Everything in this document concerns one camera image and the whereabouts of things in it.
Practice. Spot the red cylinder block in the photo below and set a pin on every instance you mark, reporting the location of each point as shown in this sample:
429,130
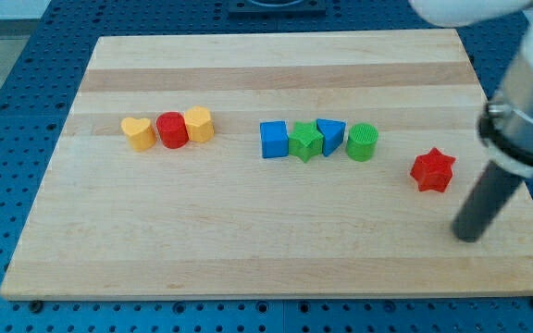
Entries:
172,130

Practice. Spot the red star block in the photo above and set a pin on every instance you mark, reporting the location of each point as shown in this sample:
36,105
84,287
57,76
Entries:
433,171

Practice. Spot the green star block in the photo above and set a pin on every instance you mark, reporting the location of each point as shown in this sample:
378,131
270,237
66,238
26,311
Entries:
305,141

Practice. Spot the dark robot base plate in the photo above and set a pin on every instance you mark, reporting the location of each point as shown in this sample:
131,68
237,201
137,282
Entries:
275,7

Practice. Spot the green cylinder block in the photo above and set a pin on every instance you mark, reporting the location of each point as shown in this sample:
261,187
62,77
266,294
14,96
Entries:
361,142

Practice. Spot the wooden board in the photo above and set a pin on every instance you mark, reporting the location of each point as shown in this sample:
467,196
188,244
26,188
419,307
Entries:
216,220

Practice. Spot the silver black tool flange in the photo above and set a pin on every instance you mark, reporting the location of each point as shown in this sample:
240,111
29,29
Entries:
505,127

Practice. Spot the yellow hexagon block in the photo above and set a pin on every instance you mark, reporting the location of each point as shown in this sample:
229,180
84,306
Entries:
199,124

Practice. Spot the blue cube block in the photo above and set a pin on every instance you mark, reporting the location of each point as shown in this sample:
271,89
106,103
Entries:
274,139

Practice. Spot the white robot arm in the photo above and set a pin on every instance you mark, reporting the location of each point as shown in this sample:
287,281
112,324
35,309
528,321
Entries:
446,13

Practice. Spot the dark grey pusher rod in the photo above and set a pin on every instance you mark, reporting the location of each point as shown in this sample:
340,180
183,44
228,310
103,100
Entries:
492,191

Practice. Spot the blue triangle block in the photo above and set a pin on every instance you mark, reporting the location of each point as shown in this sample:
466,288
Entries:
333,134

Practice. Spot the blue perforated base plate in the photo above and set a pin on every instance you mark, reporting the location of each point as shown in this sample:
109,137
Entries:
34,102

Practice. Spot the yellow heart block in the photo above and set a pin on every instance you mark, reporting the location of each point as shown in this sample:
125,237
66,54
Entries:
139,132

